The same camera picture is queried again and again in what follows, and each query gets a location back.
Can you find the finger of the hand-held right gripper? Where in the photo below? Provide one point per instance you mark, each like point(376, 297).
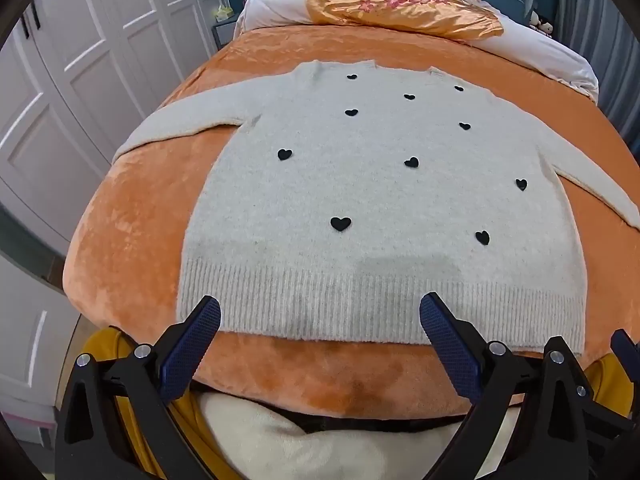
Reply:
point(622, 344)

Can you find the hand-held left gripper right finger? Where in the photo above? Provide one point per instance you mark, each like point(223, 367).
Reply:
point(450, 345)

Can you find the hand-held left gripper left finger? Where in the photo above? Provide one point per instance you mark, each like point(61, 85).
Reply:
point(192, 345)

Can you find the white sweater with black hearts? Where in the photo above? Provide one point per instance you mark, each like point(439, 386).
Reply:
point(360, 200)

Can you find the person's yellow jacket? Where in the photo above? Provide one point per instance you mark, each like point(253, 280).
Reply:
point(140, 435)

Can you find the orange plush blanket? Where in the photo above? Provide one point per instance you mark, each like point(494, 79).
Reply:
point(140, 240)

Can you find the white wardrobe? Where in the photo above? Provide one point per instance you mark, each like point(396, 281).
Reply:
point(85, 75)

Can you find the blue-grey curtain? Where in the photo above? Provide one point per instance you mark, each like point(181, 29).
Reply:
point(595, 45)

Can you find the grey nightstand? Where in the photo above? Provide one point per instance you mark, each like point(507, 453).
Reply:
point(225, 37)

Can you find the small plush toy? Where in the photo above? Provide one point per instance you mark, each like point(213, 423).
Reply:
point(541, 22)

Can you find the yellow-green tissue pack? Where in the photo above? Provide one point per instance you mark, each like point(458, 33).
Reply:
point(224, 12)

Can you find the golden floral satin pillow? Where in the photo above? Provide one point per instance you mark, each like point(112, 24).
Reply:
point(400, 7)

